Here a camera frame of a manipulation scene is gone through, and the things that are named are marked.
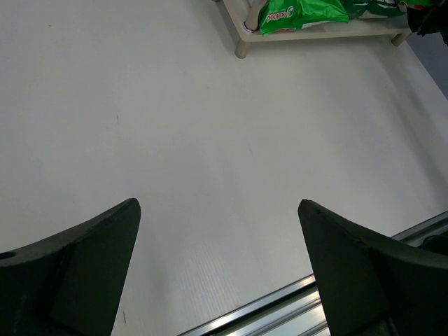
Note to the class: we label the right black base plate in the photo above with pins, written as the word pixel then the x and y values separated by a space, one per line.
pixel 436 244

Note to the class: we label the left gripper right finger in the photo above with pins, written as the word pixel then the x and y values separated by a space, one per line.
pixel 371 284

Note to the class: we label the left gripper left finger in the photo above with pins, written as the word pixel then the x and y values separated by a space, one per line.
pixel 71 282

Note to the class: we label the aluminium mounting rail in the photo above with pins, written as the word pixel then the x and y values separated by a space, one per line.
pixel 294 309

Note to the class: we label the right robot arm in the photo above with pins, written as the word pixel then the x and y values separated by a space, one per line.
pixel 427 17

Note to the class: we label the dark green Real chips bag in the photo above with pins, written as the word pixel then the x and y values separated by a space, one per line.
pixel 371 9

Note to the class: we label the green Chuba bag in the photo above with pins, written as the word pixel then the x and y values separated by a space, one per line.
pixel 292 15

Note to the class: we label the white two-tier shelf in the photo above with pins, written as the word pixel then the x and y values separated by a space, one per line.
pixel 244 16

